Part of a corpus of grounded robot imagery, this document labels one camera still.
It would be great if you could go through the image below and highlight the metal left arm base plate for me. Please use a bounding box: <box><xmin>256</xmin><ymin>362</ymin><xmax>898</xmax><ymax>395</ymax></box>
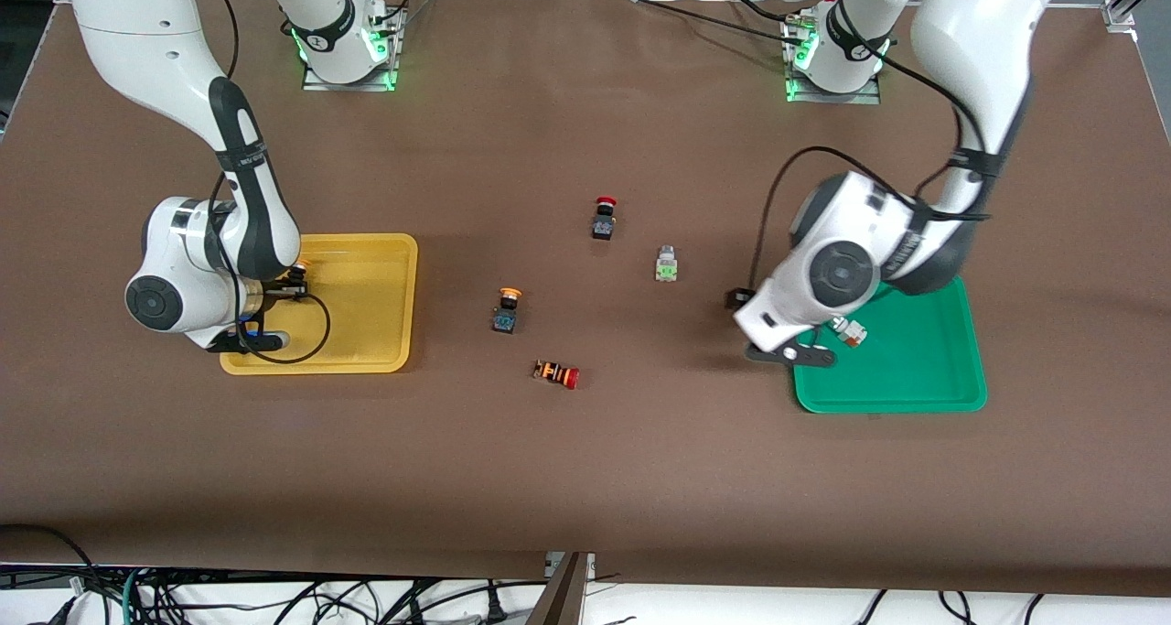
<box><xmin>782</xmin><ymin>12</ymin><xmax>882</xmax><ymax>105</ymax></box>

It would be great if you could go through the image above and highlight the brown table cover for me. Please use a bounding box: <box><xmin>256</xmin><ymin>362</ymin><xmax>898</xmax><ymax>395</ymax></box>
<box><xmin>0</xmin><ymin>0</ymin><xmax>1171</xmax><ymax>598</ymax></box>

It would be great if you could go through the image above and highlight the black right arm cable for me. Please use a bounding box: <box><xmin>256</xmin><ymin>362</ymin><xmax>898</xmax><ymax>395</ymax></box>
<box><xmin>203</xmin><ymin>0</ymin><xmax>332</xmax><ymax>366</ymax></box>

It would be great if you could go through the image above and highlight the black cable across table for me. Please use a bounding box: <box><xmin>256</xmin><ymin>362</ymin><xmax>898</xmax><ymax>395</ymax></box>
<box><xmin>622</xmin><ymin>0</ymin><xmax>806</xmax><ymax>37</ymax></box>

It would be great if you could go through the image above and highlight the green plastic tray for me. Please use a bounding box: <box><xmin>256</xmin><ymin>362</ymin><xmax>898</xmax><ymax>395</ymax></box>
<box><xmin>792</xmin><ymin>275</ymin><xmax>989</xmax><ymax>415</ymax></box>

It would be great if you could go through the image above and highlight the grey metal post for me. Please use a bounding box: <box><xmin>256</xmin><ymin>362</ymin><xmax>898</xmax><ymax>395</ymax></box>
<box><xmin>531</xmin><ymin>552</ymin><xmax>596</xmax><ymax>625</ymax></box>

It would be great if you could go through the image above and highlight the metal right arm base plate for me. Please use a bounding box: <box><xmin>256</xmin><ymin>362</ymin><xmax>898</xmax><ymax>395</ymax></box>
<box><xmin>302</xmin><ymin>3</ymin><xmax>404</xmax><ymax>92</ymax></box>

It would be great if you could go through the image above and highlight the black looping floor cable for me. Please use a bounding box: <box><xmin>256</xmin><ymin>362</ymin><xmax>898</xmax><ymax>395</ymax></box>
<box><xmin>0</xmin><ymin>523</ymin><xmax>97</xmax><ymax>625</ymax></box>

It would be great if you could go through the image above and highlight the yellow plastic tray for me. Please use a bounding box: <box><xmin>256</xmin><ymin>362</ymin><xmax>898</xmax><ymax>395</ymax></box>
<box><xmin>220</xmin><ymin>233</ymin><xmax>419</xmax><ymax>375</ymax></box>

